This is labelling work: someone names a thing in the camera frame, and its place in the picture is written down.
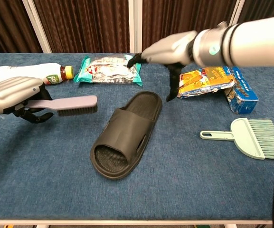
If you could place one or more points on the blue cardboard box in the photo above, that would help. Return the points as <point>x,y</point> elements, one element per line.
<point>243,95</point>

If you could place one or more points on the black rubber slide sandal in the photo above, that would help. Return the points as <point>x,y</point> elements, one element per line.
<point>127,128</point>

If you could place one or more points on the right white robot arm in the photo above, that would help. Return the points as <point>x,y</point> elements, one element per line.
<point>246,42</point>

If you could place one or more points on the white label tea bottle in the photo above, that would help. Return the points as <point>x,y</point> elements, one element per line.
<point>32,70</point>

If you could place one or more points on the lavender scrub brush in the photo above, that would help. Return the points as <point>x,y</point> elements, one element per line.
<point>79,102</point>

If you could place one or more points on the blue table cloth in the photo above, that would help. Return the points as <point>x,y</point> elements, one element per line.
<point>44,178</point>

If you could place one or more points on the white table frame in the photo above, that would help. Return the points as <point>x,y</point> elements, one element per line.
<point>136,223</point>

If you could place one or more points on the teal clear snack packet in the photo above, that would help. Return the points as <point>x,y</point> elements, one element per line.
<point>103,71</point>

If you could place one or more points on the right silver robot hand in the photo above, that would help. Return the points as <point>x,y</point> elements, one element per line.
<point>170,47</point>

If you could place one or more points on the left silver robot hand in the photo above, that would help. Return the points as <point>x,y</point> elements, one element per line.
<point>11,92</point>

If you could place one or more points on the yellow orange snack bag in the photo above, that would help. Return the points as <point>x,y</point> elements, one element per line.
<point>203,83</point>

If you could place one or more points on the mint green dust brush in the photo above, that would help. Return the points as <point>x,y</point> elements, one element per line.
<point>243,140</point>

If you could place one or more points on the brown pleated partition panel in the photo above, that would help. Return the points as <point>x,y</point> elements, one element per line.
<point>262,7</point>
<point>6,23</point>
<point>84,23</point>
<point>174,16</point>

